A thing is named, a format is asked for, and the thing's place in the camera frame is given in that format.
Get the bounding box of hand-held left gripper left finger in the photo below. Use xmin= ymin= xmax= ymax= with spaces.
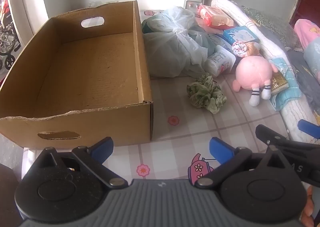
xmin=37 ymin=137 xmax=128 ymax=189

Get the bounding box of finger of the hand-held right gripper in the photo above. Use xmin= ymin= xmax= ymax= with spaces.
xmin=299 ymin=119 xmax=320 ymax=139
xmin=255 ymin=124 xmax=320 ymax=184

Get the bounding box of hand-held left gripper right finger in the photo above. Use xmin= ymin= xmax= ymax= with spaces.
xmin=194 ymin=137 xmax=288 ymax=189

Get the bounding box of teal checked towel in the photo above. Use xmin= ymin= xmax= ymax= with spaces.
xmin=269 ymin=57 xmax=302 ymax=111

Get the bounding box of gold tissue pack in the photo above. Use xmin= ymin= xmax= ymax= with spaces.
xmin=270 ymin=71 xmax=288 ymax=95

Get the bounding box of pink plush toy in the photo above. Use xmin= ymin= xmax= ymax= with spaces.
xmin=232 ymin=54 xmax=279 ymax=107

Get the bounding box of brown cardboard box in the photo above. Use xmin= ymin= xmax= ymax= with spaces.
xmin=0 ymin=0 xmax=153 ymax=149

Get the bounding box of small white wipes pack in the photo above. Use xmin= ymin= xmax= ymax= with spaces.
xmin=205 ymin=45 xmax=237 ymax=76

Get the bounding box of blue and white box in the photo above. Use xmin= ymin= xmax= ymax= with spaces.
xmin=222 ymin=26 xmax=260 ymax=46

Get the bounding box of person's right hand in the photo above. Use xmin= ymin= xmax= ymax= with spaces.
xmin=301 ymin=187 xmax=315 ymax=227

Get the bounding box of grey printed bedsheet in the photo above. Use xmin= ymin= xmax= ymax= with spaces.
xmin=282 ymin=50 xmax=320 ymax=125

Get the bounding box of green floral crumpled cloth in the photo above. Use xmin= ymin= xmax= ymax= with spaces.
xmin=186 ymin=73 xmax=227 ymax=114

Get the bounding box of pink and blue patchwork quilt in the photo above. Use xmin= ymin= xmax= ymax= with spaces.
xmin=294 ymin=18 xmax=320 ymax=78

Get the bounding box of small tan rolled towel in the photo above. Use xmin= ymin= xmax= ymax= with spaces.
xmin=246 ymin=42 xmax=262 ymax=56

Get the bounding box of small pink white rolled towel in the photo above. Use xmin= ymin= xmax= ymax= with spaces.
xmin=231 ymin=41 xmax=248 ymax=58

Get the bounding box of blue lettered plastic bag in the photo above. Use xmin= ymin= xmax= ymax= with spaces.
xmin=208 ymin=33 xmax=234 ymax=52

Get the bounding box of grey leaf print pillow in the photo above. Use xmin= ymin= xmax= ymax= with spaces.
xmin=241 ymin=6 xmax=304 ymax=51

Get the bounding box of white tied plastic bag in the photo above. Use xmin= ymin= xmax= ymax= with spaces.
xmin=142 ymin=7 xmax=215 ymax=78

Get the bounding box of red wet wipes pack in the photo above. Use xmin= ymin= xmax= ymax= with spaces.
xmin=196 ymin=5 xmax=234 ymax=30

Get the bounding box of white rolled blanket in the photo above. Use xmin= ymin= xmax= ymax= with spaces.
xmin=211 ymin=0 xmax=320 ymax=140

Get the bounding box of wheelchair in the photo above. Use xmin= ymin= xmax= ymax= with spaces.
xmin=0 ymin=0 xmax=22 ymax=70

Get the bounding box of white water dispenser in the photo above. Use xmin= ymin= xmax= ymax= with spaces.
xmin=184 ymin=0 xmax=206 ymax=13

